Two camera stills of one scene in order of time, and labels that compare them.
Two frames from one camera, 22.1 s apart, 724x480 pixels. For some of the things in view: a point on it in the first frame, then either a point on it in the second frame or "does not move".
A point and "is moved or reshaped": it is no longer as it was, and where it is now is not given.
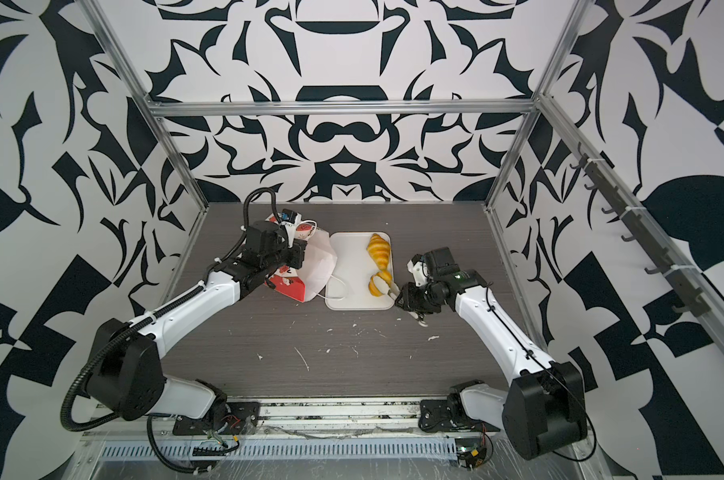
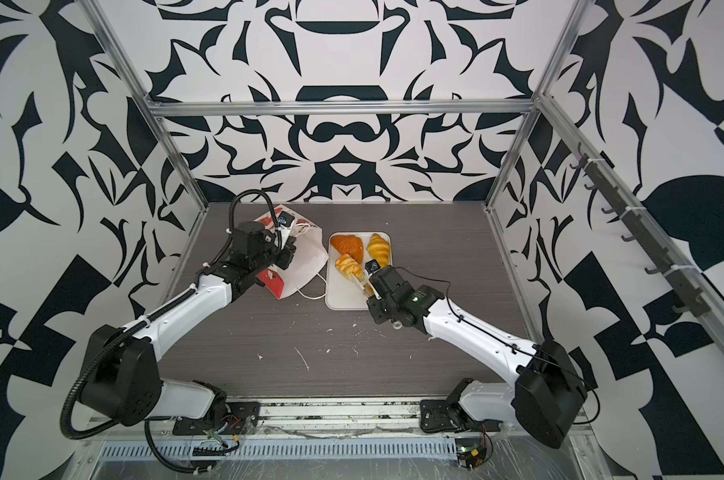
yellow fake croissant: [380, 251] does not move
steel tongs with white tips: [394, 292] is moved or reshaped
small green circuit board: [470, 458] does not move
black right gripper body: [423, 298] → [382, 309]
